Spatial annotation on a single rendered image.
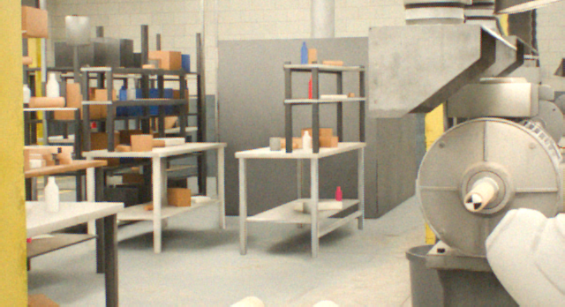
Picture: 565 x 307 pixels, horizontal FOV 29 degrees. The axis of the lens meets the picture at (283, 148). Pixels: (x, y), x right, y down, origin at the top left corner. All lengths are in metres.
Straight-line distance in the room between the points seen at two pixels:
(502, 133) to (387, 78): 0.34
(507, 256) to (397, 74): 0.38
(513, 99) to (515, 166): 0.13
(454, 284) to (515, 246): 0.70
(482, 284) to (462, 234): 0.19
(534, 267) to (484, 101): 0.61
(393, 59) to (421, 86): 0.06
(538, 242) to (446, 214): 0.54
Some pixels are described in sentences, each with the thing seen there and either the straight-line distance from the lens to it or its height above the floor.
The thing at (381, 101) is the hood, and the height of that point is 1.41.
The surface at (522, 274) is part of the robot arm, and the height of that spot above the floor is 1.19.
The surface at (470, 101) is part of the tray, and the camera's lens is 1.99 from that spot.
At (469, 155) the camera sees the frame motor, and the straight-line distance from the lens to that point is 1.95.
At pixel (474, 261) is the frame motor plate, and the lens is 2.04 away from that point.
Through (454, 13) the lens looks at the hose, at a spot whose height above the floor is 1.56.
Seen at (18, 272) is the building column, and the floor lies 1.09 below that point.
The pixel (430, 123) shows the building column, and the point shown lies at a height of 1.15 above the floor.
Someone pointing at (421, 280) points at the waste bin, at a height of 0.61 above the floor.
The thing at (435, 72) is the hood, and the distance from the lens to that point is 1.66.
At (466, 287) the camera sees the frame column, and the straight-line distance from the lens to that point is 2.13.
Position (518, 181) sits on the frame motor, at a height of 1.27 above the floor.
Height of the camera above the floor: 1.43
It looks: 3 degrees down
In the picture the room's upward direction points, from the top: 1 degrees counter-clockwise
